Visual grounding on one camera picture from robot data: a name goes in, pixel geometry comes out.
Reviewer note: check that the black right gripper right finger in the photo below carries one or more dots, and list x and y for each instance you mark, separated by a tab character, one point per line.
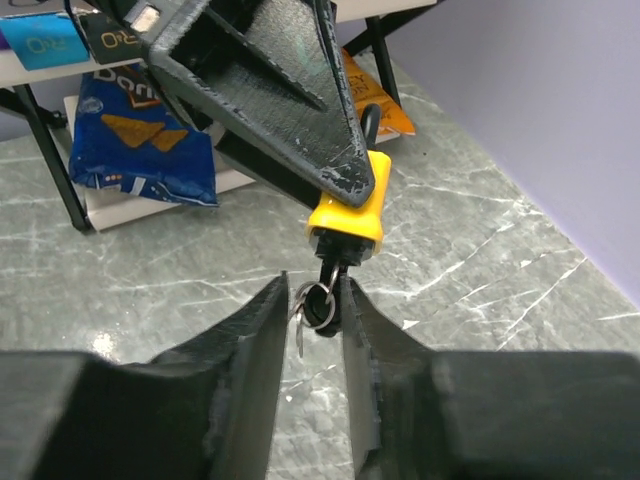
420	413

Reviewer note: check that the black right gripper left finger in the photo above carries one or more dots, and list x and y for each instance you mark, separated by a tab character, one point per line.
203	409

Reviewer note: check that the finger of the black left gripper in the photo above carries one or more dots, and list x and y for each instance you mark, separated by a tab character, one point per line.
270	72
252	162

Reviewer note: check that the yellow padlock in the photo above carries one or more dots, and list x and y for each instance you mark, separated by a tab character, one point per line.
347	235

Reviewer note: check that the yellow padlock keys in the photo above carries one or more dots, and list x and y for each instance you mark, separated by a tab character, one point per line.
316	305

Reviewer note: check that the orange snack bag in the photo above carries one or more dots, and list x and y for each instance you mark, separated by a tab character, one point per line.
366	90

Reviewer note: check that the blue Doritos chip bag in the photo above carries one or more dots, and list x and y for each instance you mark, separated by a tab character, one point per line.
126	140

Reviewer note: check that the black WRO box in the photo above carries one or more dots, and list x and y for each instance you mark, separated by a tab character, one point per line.
107	41

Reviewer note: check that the teal box on shelf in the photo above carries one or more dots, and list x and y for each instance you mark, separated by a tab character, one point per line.
44	41

